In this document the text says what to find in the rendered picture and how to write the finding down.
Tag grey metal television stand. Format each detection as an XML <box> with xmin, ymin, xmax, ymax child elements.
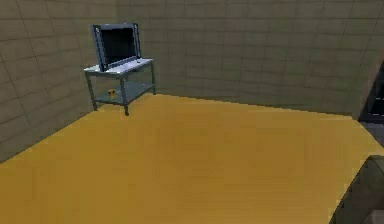
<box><xmin>83</xmin><ymin>57</ymin><xmax>157</xmax><ymax>117</ymax></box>

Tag dark green box furniture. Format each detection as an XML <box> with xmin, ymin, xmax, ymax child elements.
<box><xmin>328</xmin><ymin>154</ymin><xmax>384</xmax><ymax>224</ymax></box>

